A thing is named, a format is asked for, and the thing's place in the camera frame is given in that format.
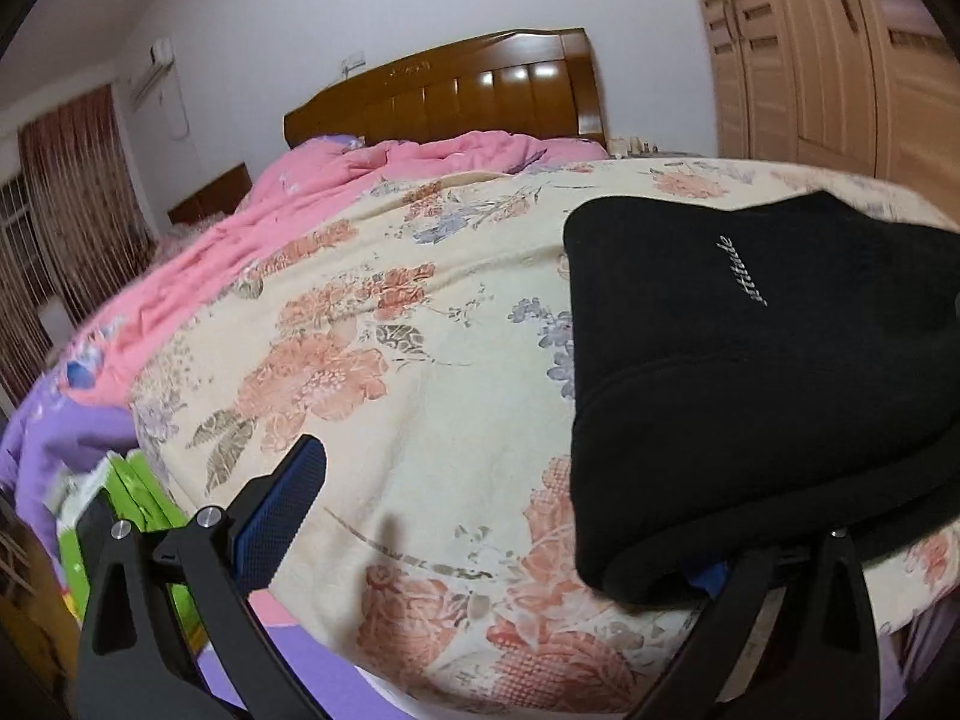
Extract purple bed sheet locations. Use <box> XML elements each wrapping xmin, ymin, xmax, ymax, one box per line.
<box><xmin>2</xmin><ymin>135</ymin><xmax>405</xmax><ymax>718</ymax></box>

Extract light wooden wardrobe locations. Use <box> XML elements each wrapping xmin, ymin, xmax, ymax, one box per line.
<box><xmin>700</xmin><ymin>0</ymin><xmax>958</xmax><ymax>216</ymax></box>

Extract pink quilt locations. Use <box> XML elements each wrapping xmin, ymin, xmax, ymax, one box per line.
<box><xmin>57</xmin><ymin>130</ymin><xmax>608</xmax><ymax>406</ymax></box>

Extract cluttered right nightstand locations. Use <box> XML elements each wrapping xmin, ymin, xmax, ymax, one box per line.
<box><xmin>604</xmin><ymin>135</ymin><xmax>700</xmax><ymax>160</ymax></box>

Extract cream floral blanket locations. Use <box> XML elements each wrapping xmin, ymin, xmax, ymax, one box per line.
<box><xmin>130</xmin><ymin>158</ymin><xmax>946</xmax><ymax>718</ymax></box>

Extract wooden headboard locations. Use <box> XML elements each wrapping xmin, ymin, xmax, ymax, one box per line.
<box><xmin>283</xmin><ymin>28</ymin><xmax>607</xmax><ymax>148</ymax></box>

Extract dark wooden nightstand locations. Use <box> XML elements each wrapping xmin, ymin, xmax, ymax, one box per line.
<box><xmin>167</xmin><ymin>163</ymin><xmax>252</xmax><ymax>224</ymax></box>

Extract floral curtain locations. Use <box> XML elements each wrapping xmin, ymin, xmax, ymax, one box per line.
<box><xmin>0</xmin><ymin>83</ymin><xmax>157</xmax><ymax>407</ymax></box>

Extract green folded cloth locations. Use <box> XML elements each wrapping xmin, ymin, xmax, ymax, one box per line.
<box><xmin>55</xmin><ymin>450</ymin><xmax>209</xmax><ymax>653</ymax></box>

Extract white air conditioner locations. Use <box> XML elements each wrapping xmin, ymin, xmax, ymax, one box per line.
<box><xmin>127</xmin><ymin>37</ymin><xmax>176</xmax><ymax>106</ymax></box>

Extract black pants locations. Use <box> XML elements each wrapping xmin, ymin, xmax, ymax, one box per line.
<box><xmin>563</xmin><ymin>192</ymin><xmax>958</xmax><ymax>605</ymax></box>

